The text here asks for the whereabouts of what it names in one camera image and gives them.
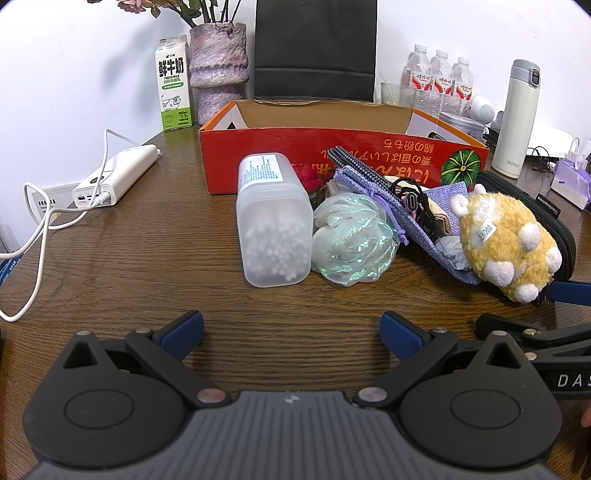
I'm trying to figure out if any clear plastic cup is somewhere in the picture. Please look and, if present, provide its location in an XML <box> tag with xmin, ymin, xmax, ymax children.
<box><xmin>380</xmin><ymin>82</ymin><xmax>416</xmax><ymax>107</ymax></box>

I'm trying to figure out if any black white striped cord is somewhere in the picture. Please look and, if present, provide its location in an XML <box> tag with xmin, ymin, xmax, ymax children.
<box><xmin>327</xmin><ymin>147</ymin><xmax>366</xmax><ymax>174</ymax></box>

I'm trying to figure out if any purple ceramic vase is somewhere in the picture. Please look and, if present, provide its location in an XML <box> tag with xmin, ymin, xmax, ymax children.
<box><xmin>189</xmin><ymin>22</ymin><xmax>249</xmax><ymax>125</ymax></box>

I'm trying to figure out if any purple tissue pack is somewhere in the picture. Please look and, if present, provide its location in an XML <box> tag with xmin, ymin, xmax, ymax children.
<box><xmin>550</xmin><ymin>159</ymin><xmax>591</xmax><ymax>210</ymax></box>

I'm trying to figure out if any crumpled white tissue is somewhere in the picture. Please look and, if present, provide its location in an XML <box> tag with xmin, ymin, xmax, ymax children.
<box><xmin>436</xmin><ymin>237</ymin><xmax>469</xmax><ymax>271</ymax></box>

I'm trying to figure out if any purple woven cloth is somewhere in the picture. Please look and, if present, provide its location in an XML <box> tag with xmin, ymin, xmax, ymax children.
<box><xmin>429</xmin><ymin>182</ymin><xmax>470</xmax><ymax>205</ymax></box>

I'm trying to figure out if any wooden desktop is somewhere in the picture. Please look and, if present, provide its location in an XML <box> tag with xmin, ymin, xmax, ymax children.
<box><xmin>0</xmin><ymin>121</ymin><xmax>591</xmax><ymax>416</ymax></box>

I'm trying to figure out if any round metal tin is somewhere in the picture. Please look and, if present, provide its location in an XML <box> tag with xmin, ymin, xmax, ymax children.
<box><xmin>438</xmin><ymin>111</ymin><xmax>488</xmax><ymax>144</ymax></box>

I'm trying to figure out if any thin black cable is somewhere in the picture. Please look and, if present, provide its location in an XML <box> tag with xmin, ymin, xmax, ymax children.
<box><xmin>526</xmin><ymin>147</ymin><xmax>561</xmax><ymax>174</ymax></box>

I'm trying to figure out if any yellow plush toy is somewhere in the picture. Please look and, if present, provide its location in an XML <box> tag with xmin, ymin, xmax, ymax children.
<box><xmin>450</xmin><ymin>184</ymin><xmax>563</xmax><ymax>304</ymax></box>

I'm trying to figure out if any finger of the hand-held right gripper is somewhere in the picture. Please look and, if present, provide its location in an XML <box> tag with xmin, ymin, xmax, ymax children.
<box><xmin>475</xmin><ymin>313</ymin><xmax>591</xmax><ymax>355</ymax></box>
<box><xmin>551</xmin><ymin>281</ymin><xmax>591</xmax><ymax>306</ymax></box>

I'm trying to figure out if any frosted cotton swab container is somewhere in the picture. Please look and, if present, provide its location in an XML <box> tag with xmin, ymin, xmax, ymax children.
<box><xmin>236</xmin><ymin>154</ymin><xmax>311</xmax><ymax>288</ymax></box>

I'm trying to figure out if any black cable with pink plug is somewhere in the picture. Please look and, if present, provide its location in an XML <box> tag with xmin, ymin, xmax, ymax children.
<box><xmin>390</xmin><ymin>178</ymin><xmax>439</xmax><ymax>232</ymax></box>

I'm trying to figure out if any iridescent plastic bag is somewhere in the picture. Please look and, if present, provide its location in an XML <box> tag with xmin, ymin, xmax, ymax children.
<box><xmin>311</xmin><ymin>194</ymin><xmax>399</xmax><ymax>287</ymax></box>

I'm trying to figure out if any white power bank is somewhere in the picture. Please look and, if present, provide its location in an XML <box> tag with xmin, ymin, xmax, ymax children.
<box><xmin>71</xmin><ymin>144</ymin><xmax>162</xmax><ymax>208</ymax></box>

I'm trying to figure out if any red artificial flower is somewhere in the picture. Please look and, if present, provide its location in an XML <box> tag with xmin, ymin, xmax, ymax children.
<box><xmin>295</xmin><ymin>162</ymin><xmax>326</xmax><ymax>192</ymax></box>

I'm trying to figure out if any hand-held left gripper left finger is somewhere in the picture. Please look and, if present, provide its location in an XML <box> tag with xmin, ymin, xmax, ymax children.
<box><xmin>62</xmin><ymin>310</ymin><xmax>232</xmax><ymax>409</ymax></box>

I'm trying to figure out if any red cardboard box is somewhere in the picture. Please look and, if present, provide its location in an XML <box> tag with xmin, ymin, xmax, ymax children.
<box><xmin>198</xmin><ymin>99</ymin><xmax>490</xmax><ymax>197</ymax></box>

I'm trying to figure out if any black zip case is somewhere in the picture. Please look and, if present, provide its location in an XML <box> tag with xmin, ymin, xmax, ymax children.
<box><xmin>475</xmin><ymin>171</ymin><xmax>578</xmax><ymax>282</ymax></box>

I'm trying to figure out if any purple fabric pouch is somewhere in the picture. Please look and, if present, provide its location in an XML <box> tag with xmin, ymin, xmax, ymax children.
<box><xmin>333</xmin><ymin>166</ymin><xmax>481</xmax><ymax>284</ymax></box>

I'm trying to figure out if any beige flat object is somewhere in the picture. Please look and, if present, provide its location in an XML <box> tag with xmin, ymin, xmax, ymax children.
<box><xmin>427</xmin><ymin>198</ymin><xmax>459</xmax><ymax>237</ymax></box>

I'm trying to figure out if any black paper bag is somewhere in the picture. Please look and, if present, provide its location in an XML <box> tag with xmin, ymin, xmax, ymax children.
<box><xmin>254</xmin><ymin>0</ymin><xmax>380</xmax><ymax>103</ymax></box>

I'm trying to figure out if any white paper bag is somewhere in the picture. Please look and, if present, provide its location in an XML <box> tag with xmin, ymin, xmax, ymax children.
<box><xmin>566</xmin><ymin>137</ymin><xmax>591</xmax><ymax>169</ymax></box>

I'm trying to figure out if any clear water bottle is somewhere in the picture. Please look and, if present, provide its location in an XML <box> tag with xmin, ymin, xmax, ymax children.
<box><xmin>450</xmin><ymin>56</ymin><xmax>476</xmax><ymax>118</ymax></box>
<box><xmin>401</xmin><ymin>45</ymin><xmax>432</xmax><ymax>109</ymax></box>
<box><xmin>427</xmin><ymin>49</ymin><xmax>455</xmax><ymax>116</ymax></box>

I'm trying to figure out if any white round speaker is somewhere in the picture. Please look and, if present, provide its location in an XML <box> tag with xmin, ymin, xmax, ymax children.
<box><xmin>470</xmin><ymin>96</ymin><xmax>497</xmax><ymax>123</ymax></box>

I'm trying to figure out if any blue box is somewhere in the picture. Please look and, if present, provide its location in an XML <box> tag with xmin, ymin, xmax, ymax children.
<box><xmin>0</xmin><ymin>256</ymin><xmax>24</xmax><ymax>289</ymax></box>

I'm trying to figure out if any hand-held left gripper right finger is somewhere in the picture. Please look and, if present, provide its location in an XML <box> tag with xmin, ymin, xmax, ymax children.
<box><xmin>353</xmin><ymin>311</ymin><xmax>532</xmax><ymax>409</ymax></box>

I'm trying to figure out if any green white milk carton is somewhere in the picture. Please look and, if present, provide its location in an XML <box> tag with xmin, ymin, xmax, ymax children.
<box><xmin>154</xmin><ymin>34</ymin><xmax>194</xmax><ymax>133</ymax></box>

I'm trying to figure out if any white charging cable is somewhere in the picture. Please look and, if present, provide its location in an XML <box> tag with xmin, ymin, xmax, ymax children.
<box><xmin>95</xmin><ymin>129</ymin><xmax>160</xmax><ymax>204</ymax></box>
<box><xmin>0</xmin><ymin>182</ymin><xmax>112</xmax><ymax>322</ymax></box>

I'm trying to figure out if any white thermos bottle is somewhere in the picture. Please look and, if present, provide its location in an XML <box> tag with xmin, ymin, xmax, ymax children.
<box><xmin>492</xmin><ymin>59</ymin><xmax>542</xmax><ymax>180</ymax></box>

